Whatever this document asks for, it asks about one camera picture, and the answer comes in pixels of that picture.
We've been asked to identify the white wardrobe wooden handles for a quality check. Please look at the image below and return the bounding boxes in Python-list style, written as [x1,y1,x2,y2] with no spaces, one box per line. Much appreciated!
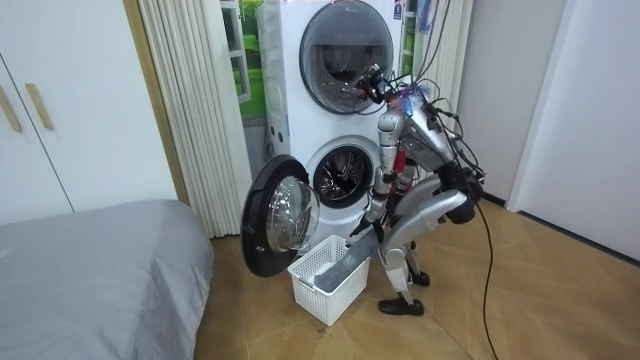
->
[0,0,179,227]

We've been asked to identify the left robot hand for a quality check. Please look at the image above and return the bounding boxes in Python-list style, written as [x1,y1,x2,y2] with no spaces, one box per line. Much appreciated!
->
[349,214,386,245]

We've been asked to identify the cream pleated curtain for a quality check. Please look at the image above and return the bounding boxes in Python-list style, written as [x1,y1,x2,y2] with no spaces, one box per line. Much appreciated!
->
[412,0,475,119]
[136,0,254,240]

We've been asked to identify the cable bundle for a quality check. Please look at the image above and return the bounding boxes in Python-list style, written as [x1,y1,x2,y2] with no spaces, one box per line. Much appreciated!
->
[412,0,454,87]

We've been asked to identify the white washing machine tower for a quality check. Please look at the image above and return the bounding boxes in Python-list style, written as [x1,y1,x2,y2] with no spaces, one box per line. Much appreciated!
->
[255,0,407,247]

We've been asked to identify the black floor cable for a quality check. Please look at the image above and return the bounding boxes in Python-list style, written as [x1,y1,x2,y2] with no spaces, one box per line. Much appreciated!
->
[469,198,502,360]

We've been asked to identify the robot legs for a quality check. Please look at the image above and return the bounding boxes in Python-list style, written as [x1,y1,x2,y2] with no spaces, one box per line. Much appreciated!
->
[377,174,469,318]

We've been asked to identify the window landscape wall poster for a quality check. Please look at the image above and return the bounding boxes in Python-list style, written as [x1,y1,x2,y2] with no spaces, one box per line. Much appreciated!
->
[219,0,267,120]

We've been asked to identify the white plastic laundry basket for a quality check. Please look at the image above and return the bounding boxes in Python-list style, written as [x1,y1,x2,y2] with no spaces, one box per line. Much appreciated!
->
[286,234,373,328]

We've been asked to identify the grey cloth garment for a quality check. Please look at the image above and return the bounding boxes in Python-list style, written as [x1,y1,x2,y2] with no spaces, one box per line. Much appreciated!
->
[313,230,382,295]

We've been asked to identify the robot body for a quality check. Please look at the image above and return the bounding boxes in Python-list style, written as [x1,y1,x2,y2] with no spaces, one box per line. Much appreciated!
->
[355,63,487,226]

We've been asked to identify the open round washer door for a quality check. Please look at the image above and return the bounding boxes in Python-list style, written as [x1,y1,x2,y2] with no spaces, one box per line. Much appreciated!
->
[240,153,322,279]

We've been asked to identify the grey bed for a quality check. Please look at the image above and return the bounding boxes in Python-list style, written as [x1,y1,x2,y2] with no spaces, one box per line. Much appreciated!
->
[0,199,216,360]

